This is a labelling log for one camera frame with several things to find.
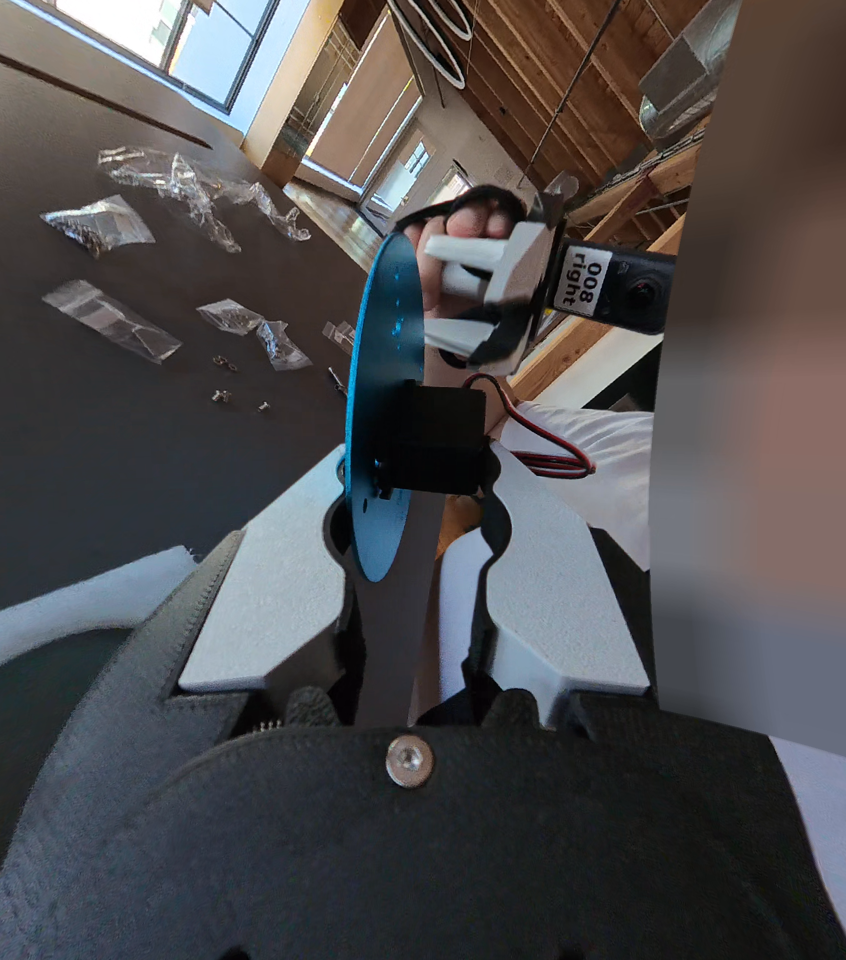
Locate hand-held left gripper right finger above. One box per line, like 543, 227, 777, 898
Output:
466, 440, 650, 730

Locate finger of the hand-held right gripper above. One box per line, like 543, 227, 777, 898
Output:
501, 219, 568, 305
426, 300, 536, 376

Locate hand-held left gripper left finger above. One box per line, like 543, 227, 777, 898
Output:
179, 444, 356, 723

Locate blue round metal plate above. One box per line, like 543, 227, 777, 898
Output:
345, 231, 425, 584

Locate black servo motor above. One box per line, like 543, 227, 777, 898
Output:
374, 381, 502, 498

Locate person's right forearm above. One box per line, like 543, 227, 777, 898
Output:
484, 373, 517, 445

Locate dark grey desk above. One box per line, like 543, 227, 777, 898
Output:
0, 0, 448, 751

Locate person's right hand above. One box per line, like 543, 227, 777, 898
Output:
404, 204, 523, 320

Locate person in white shirt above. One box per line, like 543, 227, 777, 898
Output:
423, 401, 846, 960

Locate black ceiling pipe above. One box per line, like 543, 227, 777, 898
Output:
524, 0, 622, 186

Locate small crumpled clear bag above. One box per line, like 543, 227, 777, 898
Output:
256, 320, 313, 373

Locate white foam sheet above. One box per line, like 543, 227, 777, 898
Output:
0, 546, 200, 708

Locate small clear bag with screws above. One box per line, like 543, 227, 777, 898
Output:
196, 298, 266, 336

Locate crumpled clear plastic bag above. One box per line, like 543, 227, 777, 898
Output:
96, 146, 311, 254

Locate clear bag with dark screws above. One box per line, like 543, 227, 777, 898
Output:
40, 195, 156, 258

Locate large window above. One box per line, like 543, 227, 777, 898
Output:
10, 0, 281, 115

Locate silver air duct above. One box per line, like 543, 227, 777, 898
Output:
639, 0, 742, 151

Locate white ring ceiling lamp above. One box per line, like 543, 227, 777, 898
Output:
423, 0, 476, 41
387, 0, 467, 91

